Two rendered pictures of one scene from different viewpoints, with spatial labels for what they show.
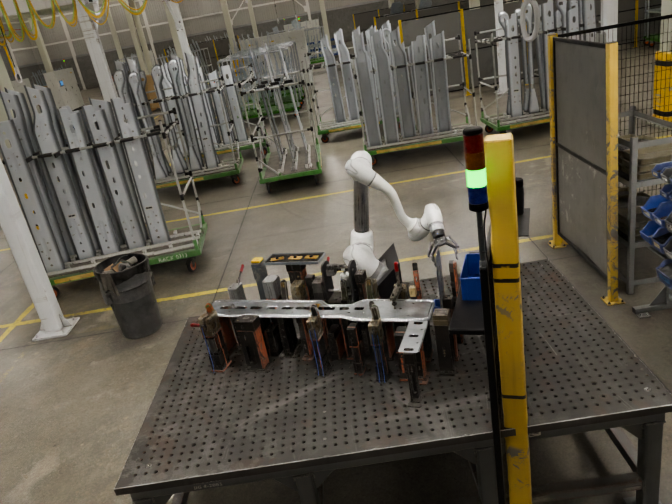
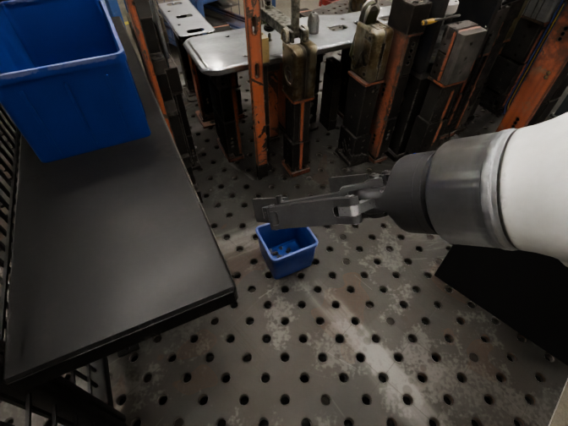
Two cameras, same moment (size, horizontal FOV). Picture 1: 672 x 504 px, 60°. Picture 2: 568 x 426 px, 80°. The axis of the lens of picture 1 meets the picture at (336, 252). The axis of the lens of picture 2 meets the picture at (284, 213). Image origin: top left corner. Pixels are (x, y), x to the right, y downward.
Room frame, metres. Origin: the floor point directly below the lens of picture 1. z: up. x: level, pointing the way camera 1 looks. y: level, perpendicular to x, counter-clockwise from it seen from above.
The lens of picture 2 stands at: (3.40, -0.90, 1.35)
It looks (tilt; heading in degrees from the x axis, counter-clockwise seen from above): 48 degrees down; 132
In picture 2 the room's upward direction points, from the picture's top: straight up
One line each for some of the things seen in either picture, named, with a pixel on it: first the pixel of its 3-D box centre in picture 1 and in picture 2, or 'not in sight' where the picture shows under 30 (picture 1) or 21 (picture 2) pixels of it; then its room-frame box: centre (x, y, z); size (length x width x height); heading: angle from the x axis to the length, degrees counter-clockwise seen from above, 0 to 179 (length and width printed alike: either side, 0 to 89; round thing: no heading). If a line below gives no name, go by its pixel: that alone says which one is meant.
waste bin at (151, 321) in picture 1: (131, 296); not in sight; (5.08, 1.98, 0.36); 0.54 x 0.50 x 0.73; 177
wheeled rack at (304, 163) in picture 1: (284, 125); not in sight; (9.86, 0.46, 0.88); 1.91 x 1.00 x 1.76; 178
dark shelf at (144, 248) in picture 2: (480, 288); (94, 113); (2.79, -0.73, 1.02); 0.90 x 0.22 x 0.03; 158
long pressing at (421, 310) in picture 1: (311, 309); (417, 12); (2.94, 0.20, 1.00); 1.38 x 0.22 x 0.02; 68
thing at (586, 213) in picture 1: (581, 162); not in sight; (4.64, -2.15, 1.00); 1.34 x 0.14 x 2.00; 177
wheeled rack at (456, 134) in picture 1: (413, 101); not in sight; (9.87, -1.74, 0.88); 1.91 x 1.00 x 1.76; 84
